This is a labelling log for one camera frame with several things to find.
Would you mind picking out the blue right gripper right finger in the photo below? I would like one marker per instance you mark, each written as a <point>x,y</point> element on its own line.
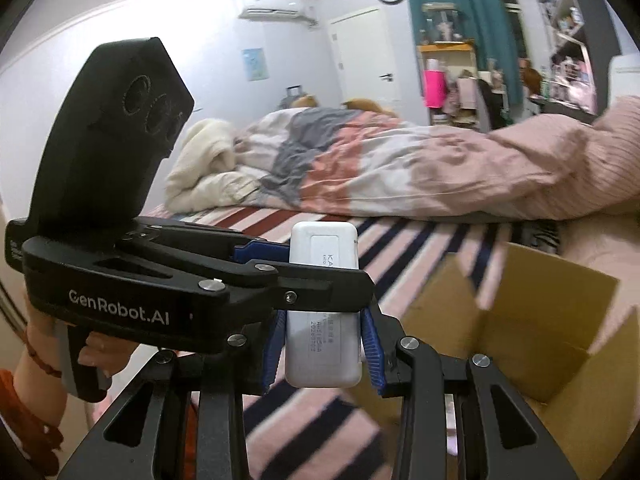
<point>374,346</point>

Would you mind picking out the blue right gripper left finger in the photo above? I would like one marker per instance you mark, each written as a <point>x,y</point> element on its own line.
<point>270,354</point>

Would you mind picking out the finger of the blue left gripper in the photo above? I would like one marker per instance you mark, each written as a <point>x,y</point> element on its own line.
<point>261,250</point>

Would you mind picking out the white power bank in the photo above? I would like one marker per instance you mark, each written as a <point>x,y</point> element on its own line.
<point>322,339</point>

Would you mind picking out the brown cardboard box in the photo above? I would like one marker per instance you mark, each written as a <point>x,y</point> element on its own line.
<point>542,384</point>

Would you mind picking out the person left hand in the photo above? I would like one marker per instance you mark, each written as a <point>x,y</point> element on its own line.
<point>43,394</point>

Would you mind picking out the cream fluffy blanket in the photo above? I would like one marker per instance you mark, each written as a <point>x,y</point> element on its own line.
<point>204,175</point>

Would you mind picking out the patchwork pink grey duvet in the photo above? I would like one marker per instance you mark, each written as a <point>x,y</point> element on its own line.
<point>365,164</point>

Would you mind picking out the brown plush toy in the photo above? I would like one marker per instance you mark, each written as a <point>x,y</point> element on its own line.
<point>354,104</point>

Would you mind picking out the white door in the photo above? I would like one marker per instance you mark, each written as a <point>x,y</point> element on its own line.
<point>364,58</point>

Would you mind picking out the pink bag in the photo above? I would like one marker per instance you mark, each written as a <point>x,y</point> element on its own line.
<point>435,84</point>

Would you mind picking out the white air conditioner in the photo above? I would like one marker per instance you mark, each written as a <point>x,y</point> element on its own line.
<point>272,14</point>

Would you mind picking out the yellow wooden shelf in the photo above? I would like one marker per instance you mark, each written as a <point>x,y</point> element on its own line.
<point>457,58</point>

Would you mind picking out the teal curtain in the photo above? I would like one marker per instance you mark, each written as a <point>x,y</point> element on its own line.
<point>487,24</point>

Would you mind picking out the blue wall poster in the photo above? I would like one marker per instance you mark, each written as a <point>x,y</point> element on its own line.
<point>255,64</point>

